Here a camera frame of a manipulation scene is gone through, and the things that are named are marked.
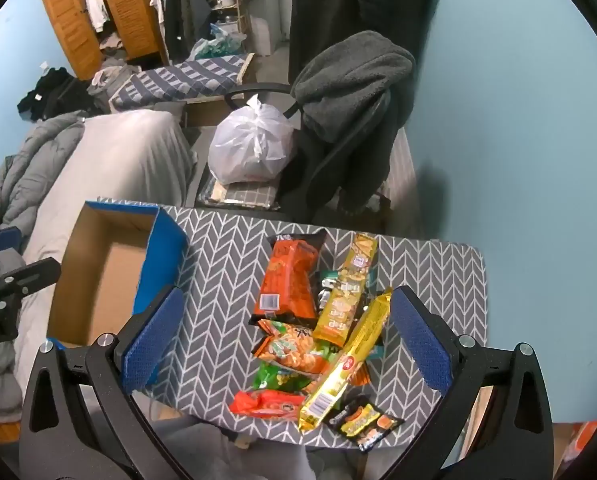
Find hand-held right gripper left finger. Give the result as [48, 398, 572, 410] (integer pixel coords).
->
[18, 285, 186, 480]

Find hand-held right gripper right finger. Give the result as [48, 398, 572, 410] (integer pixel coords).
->
[391, 285, 554, 480]

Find blue cardboard box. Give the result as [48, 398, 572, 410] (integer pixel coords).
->
[46, 200, 189, 351]

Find long yellow foil biscuit packet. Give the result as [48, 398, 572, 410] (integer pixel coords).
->
[298, 287, 394, 435]

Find long yellow cracker packet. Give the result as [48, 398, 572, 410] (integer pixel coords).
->
[312, 232, 379, 347]

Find small black yellow snack packet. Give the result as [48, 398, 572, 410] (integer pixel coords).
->
[328, 395, 405, 453]

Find green snack bag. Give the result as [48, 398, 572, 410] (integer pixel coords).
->
[252, 360, 314, 393]

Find red orange snack packet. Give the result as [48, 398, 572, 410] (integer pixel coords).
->
[228, 389, 306, 421]

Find yellow orange snack bag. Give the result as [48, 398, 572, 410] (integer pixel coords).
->
[256, 319, 341, 377]

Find large orange snack bag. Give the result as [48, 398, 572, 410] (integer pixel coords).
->
[250, 232, 328, 327]

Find grey duvet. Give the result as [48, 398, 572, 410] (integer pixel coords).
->
[0, 110, 86, 411]

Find wooden board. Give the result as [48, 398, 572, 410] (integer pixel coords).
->
[465, 385, 494, 466]

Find bed with grey sheet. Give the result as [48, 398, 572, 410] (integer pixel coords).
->
[16, 110, 199, 356]

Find person's grey trousers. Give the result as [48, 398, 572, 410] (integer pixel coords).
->
[148, 417, 379, 480]

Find black clothes pile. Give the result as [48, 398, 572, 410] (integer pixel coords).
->
[17, 66, 99, 122]

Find grey checked seat cushion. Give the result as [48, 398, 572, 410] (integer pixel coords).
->
[196, 177, 282, 211]

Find orange packaging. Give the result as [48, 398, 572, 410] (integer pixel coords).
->
[561, 420, 597, 466]

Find grey clothes pile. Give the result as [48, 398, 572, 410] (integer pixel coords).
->
[87, 57, 139, 101]

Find white plastic bag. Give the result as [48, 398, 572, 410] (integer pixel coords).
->
[207, 94, 296, 183]

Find blue patterned mattress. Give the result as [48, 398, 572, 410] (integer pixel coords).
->
[108, 52, 256, 111]

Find black office chair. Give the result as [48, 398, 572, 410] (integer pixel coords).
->
[196, 82, 404, 226]

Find wooden wardrobe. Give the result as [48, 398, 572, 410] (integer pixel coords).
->
[38, 0, 172, 81]

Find grey fleece jacket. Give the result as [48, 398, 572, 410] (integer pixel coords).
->
[291, 30, 416, 216]

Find hanging dark clothes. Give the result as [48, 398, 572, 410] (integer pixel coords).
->
[151, 0, 214, 63]

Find teal plastic bag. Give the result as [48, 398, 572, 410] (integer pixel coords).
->
[188, 25, 249, 61]

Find black puffer jacket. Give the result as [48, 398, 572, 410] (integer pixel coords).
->
[288, 0, 441, 86]

